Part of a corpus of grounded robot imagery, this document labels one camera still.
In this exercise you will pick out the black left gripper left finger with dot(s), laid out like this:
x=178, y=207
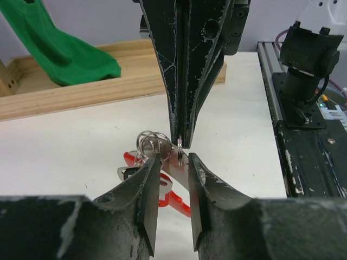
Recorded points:
x=120, y=224

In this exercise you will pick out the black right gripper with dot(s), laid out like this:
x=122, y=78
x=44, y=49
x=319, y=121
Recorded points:
x=195, y=27

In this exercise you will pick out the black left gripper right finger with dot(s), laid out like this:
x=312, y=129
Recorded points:
x=227, y=224

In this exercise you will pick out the metal key organizer red handle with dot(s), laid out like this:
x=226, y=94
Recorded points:
x=174, y=166

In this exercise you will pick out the green shirt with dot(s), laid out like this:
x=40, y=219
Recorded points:
x=66, y=59

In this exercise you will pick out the wooden clothes rack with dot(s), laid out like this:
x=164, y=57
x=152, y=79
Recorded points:
x=27, y=90

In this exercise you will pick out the aluminium table edge rail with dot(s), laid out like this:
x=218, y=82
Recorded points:
x=269, y=62

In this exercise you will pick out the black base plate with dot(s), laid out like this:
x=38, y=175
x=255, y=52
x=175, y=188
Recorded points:
x=312, y=151

